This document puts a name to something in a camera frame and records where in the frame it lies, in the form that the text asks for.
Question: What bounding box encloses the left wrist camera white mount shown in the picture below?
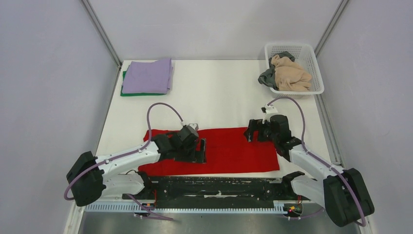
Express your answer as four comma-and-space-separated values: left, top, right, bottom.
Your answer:
181, 121, 199, 131

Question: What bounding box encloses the folded green t shirt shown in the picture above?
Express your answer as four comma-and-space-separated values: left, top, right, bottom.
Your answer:
120, 70, 171, 97

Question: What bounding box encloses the beige t shirt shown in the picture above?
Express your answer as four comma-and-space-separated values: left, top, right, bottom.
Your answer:
270, 55, 312, 92

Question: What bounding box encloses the grey t shirt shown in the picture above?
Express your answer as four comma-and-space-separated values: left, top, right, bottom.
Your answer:
258, 51, 295, 91

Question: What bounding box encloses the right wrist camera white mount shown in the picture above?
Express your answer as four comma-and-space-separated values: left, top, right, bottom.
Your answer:
261, 104, 279, 124

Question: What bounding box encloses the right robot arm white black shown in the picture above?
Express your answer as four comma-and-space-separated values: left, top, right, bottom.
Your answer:
244, 114, 375, 227

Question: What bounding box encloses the white slotted cable duct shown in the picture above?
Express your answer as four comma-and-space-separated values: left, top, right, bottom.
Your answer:
85, 201, 291, 215

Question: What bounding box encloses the folded purple t shirt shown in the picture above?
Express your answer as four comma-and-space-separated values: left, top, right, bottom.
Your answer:
121, 58, 173, 96

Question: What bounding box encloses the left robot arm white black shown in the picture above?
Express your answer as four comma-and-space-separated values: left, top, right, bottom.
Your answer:
64, 124, 207, 207

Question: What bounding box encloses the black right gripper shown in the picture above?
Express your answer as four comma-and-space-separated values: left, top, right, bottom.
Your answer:
244, 119, 278, 144

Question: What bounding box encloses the white plastic basket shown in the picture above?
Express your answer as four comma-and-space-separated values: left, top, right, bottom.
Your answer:
264, 41, 324, 98

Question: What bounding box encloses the red t shirt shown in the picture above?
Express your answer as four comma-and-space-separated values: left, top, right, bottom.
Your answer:
138, 127, 280, 176

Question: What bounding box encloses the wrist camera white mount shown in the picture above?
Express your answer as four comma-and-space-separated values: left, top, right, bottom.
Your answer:
181, 121, 199, 131
261, 104, 279, 124

